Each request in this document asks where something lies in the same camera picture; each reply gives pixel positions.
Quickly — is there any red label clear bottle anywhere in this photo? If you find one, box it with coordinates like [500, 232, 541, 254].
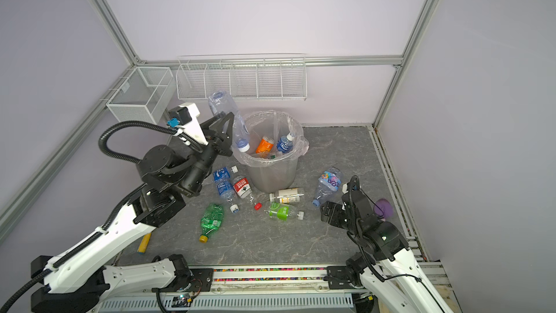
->
[232, 175, 262, 211]

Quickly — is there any white wire wall shelf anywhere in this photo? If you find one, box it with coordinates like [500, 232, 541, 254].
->
[175, 54, 308, 99]

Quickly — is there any orange label bottle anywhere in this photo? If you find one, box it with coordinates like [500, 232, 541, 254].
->
[256, 136, 275, 154]

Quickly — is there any blue label bottle white cap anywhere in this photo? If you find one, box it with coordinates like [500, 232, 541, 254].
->
[276, 133, 295, 154]

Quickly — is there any blue label bottle near bin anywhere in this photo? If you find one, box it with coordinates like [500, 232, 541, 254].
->
[212, 167, 240, 213]

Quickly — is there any purple plastic scoop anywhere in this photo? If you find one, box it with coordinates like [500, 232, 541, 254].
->
[374, 199, 394, 220]

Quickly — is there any green label clear bottle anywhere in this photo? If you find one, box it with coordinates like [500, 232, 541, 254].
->
[266, 202, 305, 220]

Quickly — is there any clear bottle white cap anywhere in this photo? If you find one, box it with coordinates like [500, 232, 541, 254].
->
[208, 91, 250, 153]

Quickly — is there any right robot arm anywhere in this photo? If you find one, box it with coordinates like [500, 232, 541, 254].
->
[320, 175, 453, 312]

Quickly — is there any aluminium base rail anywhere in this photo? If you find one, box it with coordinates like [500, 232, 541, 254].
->
[86, 262, 453, 313]

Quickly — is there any grey mesh waste bin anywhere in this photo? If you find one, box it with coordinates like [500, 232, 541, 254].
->
[234, 112, 304, 194]

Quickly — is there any white yellow label clear bottle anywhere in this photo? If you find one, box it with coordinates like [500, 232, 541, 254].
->
[269, 188, 305, 204]

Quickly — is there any large clear bottle colourful label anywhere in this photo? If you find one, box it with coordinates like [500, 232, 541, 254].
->
[312, 166, 343, 207]

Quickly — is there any white mesh box basket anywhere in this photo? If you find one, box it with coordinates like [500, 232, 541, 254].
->
[107, 67, 177, 125]

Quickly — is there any crushed green bottle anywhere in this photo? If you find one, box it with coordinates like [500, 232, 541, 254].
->
[199, 204, 224, 243]

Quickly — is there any clear plastic bin liner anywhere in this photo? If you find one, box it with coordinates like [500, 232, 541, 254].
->
[232, 110, 309, 168]

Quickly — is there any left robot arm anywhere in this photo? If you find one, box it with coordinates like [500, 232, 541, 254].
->
[1, 112, 235, 312]

